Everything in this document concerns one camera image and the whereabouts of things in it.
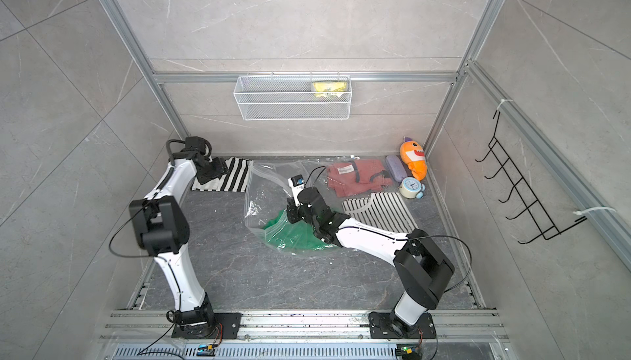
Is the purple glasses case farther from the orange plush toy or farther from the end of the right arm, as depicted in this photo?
the end of the right arm

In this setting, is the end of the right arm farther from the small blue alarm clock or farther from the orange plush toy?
the orange plush toy

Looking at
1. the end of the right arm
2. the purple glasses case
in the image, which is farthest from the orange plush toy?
the end of the right arm

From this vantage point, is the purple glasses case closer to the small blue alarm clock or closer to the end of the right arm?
the small blue alarm clock

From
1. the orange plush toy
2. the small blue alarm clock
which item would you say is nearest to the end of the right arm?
the small blue alarm clock

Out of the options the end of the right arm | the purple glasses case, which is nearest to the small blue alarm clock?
the purple glasses case

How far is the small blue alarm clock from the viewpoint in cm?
103

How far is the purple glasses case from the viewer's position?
110cm

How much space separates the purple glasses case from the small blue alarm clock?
0.03 meters
